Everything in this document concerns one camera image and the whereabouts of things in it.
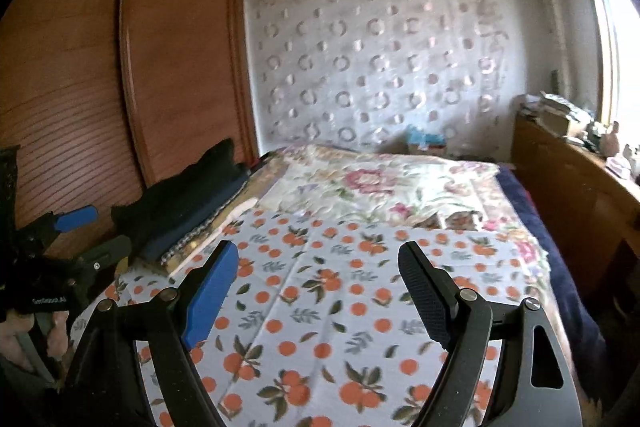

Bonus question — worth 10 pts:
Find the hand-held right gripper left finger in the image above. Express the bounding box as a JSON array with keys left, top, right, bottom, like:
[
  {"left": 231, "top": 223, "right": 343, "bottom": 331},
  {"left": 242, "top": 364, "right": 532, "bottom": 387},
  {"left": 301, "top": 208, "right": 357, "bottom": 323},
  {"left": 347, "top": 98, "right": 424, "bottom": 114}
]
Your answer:
[{"left": 65, "top": 239, "right": 241, "bottom": 427}]

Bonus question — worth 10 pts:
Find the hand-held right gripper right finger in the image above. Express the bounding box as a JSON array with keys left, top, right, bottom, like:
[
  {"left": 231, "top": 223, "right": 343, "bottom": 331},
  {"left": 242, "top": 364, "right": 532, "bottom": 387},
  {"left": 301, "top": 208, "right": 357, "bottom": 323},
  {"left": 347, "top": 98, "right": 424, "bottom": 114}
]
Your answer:
[{"left": 397, "top": 241, "right": 583, "bottom": 427}]

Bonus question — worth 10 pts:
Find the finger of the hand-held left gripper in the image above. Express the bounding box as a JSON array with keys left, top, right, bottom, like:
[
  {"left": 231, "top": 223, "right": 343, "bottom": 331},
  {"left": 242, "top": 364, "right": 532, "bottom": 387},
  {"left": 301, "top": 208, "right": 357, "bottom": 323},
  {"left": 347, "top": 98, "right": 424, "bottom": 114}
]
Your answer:
[
  {"left": 29, "top": 205, "right": 100, "bottom": 241},
  {"left": 74, "top": 235, "right": 132, "bottom": 281}
]

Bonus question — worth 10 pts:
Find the black printed t-shirt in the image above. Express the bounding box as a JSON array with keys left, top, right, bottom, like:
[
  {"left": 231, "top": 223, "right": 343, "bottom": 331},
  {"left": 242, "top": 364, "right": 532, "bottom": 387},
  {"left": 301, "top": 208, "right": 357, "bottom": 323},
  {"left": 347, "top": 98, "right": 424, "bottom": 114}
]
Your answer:
[{"left": 110, "top": 138, "right": 252, "bottom": 249}]

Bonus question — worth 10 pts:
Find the person's left hand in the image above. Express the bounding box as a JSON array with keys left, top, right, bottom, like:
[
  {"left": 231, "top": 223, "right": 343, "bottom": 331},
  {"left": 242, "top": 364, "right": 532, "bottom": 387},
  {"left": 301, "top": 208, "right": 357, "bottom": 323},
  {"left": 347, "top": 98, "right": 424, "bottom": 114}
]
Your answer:
[{"left": 0, "top": 308, "right": 69, "bottom": 374}]

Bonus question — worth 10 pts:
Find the pale yellow folded garment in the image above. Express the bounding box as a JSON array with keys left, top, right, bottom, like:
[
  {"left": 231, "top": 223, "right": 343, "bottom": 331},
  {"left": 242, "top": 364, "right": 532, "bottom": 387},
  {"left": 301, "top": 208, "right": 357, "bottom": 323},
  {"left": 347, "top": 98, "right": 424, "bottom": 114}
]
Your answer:
[{"left": 160, "top": 199, "right": 261, "bottom": 278}]

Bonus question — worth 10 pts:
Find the floral bedspread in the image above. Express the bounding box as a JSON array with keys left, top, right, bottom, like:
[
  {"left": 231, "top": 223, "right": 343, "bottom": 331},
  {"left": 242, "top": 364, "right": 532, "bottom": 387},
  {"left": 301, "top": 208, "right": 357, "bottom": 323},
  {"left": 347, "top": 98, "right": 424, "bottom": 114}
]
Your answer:
[{"left": 260, "top": 144, "right": 551, "bottom": 288}]

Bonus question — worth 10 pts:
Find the navy blanket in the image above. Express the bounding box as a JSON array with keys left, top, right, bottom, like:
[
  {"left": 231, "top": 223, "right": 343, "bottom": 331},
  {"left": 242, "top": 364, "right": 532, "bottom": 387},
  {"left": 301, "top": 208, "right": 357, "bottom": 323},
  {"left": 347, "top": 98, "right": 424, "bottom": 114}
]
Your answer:
[{"left": 495, "top": 163, "right": 613, "bottom": 360}]

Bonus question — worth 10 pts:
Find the wooden slatted wardrobe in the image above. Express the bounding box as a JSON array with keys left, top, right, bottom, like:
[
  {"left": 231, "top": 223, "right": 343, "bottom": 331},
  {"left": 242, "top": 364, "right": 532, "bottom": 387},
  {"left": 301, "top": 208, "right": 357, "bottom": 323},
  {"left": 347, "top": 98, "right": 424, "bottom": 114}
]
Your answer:
[{"left": 0, "top": 0, "right": 261, "bottom": 268}]

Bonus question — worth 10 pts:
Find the blue tissue box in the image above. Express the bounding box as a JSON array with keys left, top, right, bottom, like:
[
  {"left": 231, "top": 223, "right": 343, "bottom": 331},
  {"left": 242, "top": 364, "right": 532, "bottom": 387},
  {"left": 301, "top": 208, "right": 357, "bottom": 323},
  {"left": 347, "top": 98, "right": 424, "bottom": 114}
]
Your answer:
[{"left": 404, "top": 124, "right": 449, "bottom": 156}]

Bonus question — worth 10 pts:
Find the wooden cabinet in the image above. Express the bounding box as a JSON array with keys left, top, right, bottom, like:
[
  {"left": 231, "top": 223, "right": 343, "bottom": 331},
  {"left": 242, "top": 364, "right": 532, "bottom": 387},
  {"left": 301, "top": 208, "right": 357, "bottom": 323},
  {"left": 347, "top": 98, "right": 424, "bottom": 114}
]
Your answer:
[{"left": 510, "top": 112, "right": 640, "bottom": 308}]

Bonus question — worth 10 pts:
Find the cardboard box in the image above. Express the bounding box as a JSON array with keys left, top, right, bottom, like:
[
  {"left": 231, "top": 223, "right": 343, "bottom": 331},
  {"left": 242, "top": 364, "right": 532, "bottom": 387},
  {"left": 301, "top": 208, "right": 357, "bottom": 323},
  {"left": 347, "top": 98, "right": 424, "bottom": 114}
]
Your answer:
[{"left": 540, "top": 109, "right": 571, "bottom": 136}]

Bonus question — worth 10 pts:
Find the pile of papers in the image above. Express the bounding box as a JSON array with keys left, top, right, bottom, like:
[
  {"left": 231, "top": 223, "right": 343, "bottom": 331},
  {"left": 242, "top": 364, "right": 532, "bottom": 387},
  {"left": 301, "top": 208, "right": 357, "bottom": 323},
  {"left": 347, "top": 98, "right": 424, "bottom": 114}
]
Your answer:
[{"left": 520, "top": 92, "right": 588, "bottom": 128}]

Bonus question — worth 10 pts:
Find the white tissue pack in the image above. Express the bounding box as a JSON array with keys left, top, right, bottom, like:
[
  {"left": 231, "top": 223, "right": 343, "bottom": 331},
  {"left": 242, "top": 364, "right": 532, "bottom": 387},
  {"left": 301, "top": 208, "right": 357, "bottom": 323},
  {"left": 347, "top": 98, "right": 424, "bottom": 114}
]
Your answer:
[{"left": 606, "top": 156, "right": 633, "bottom": 178}]

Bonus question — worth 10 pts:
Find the circle-patterned sheer curtain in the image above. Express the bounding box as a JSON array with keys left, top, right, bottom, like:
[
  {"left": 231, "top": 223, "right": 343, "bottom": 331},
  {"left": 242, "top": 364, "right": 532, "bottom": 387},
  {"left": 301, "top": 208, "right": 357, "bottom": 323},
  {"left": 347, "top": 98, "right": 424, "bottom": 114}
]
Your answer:
[{"left": 244, "top": 0, "right": 527, "bottom": 155}]

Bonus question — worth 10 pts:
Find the pink figurine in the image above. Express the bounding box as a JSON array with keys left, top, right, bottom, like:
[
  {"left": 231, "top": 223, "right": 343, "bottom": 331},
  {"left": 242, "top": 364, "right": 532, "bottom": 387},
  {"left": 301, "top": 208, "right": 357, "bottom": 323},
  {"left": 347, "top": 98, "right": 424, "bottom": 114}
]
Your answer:
[{"left": 599, "top": 122, "right": 622, "bottom": 156}]

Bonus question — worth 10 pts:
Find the white wrapped pipe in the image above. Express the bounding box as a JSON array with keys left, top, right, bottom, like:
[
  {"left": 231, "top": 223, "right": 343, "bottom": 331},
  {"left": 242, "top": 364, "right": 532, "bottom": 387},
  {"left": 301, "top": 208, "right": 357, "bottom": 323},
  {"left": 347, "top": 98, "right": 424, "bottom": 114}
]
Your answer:
[{"left": 525, "top": 0, "right": 568, "bottom": 100}]

